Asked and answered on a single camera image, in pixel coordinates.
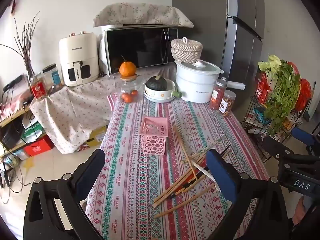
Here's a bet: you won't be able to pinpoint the glass jar with wooden lid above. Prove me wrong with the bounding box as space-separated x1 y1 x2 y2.
115 74 144 104

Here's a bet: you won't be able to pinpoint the tall red-lidded jar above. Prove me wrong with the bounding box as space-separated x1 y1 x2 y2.
210 78 227 111

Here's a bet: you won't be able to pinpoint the white plastic spoon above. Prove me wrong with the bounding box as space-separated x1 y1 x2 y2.
191 161 222 193

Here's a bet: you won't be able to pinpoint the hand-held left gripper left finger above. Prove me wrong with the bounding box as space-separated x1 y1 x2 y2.
23 149 106 240

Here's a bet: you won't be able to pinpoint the woven lidded basket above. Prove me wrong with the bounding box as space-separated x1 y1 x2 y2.
171 37 203 63

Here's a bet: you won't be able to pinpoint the yellow cardboard box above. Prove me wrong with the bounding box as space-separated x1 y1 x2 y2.
79 125 109 153

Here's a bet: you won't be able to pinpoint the red box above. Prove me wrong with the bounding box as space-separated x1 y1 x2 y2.
23 136 54 157

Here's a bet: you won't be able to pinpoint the striped patterned tablecloth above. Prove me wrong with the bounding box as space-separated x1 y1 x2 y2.
84 92 269 240

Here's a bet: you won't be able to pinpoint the grey refrigerator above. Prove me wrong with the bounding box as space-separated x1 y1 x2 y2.
172 0 266 110

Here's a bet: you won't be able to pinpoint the person's right hand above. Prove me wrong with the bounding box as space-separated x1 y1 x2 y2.
292 195 316 227

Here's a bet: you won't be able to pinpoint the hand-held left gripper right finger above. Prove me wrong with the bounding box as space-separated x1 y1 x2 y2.
200 148 290 240

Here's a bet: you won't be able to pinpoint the glass jar with black lid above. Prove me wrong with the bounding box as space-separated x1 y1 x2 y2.
42 63 63 92

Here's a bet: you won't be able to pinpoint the pile of wooden chopsticks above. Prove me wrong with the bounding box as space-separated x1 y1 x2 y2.
152 125 232 219

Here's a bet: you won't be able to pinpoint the white electric pot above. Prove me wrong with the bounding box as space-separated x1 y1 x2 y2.
174 59 247 103

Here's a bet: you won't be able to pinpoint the bunch of leafy greens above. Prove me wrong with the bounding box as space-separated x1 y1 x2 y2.
264 60 302 137

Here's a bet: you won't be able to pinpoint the floral microwave cover cloth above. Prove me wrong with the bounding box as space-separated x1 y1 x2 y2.
93 2 194 29

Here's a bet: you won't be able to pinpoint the black wire rack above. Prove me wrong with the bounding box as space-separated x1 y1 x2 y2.
241 60 317 161

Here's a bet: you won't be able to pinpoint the red mesh bag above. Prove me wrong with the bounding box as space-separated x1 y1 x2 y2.
296 78 313 111

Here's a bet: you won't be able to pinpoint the black microwave oven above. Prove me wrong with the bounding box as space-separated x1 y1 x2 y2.
101 25 179 76

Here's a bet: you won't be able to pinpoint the cream air fryer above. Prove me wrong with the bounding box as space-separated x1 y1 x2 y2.
59 31 99 87

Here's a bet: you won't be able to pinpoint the pale green lettuce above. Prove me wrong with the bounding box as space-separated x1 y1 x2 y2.
258 55 282 74

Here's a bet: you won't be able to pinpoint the large orange citrus fruit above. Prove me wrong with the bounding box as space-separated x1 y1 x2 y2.
119 56 137 77

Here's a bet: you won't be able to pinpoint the black cables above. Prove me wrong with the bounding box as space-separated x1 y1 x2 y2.
0 155 33 194

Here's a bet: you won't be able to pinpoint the pink plastic basket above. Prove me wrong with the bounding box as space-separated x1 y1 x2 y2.
139 116 168 156

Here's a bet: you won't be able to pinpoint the green kabocha squash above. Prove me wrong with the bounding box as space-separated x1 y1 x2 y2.
145 75 168 91

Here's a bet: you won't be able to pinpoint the white ceramic casserole dish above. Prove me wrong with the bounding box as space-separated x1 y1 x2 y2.
143 79 181 103

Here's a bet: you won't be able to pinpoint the red packet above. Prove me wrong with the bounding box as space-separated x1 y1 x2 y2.
255 72 272 105

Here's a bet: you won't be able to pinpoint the wooden shelf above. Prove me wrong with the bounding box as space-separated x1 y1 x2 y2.
0 97 50 161

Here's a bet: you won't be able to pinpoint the short clear snack jar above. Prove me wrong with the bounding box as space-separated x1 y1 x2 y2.
219 90 237 117

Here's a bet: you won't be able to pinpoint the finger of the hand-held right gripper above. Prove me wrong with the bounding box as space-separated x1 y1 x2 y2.
292 127 320 155
262 136 295 161

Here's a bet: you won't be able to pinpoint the red label bottle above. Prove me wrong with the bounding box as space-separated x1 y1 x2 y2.
29 74 49 102

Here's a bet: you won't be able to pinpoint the dried branches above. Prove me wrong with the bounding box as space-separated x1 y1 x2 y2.
0 11 41 80

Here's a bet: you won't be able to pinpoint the floral cabinet cover cloth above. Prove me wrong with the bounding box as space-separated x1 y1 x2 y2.
29 76 118 154

